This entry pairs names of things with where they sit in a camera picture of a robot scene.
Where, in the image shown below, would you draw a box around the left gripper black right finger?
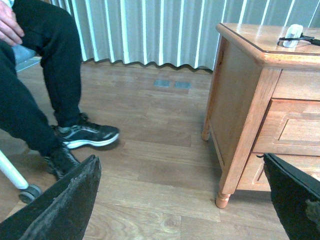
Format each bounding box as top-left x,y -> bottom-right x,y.
262,153 -> 320,240

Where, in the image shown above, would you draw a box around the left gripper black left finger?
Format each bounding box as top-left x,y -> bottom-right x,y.
0,155 -> 102,240

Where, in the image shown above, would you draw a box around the wooden drawer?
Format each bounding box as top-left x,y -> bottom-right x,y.
236,153 -> 320,192
253,99 -> 320,156

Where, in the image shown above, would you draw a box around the white charger adapter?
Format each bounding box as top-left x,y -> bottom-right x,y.
282,24 -> 304,48

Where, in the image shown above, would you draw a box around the bystander bare hand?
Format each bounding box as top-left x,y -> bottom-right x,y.
0,0 -> 25,46

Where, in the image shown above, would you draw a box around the white chair leg with caster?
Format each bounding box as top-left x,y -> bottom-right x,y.
0,151 -> 42,204

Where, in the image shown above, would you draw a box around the black sneaker near gripper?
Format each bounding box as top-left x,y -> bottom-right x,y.
44,144 -> 80,181

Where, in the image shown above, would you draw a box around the black white sneaker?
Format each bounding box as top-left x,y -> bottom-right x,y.
51,112 -> 120,149

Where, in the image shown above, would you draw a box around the light wooden nightstand cabinet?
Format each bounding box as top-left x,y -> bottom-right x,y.
202,23 -> 320,209

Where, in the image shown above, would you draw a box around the blue chair seat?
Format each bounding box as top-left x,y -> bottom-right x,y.
12,45 -> 37,65

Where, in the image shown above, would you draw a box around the right metal floor socket plate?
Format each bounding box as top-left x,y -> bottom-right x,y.
174,81 -> 192,90

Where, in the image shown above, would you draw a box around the metal floor socket plate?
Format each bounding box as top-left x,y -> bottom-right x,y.
174,81 -> 192,90
153,79 -> 171,88

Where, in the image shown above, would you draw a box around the left metal floor socket plate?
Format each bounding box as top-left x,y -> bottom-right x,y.
153,79 -> 171,88

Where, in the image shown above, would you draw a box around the seated person black trousers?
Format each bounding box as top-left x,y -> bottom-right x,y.
0,0 -> 83,157

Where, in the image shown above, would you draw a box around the grey white striped curtain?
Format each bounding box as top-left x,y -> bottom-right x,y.
52,0 -> 320,69

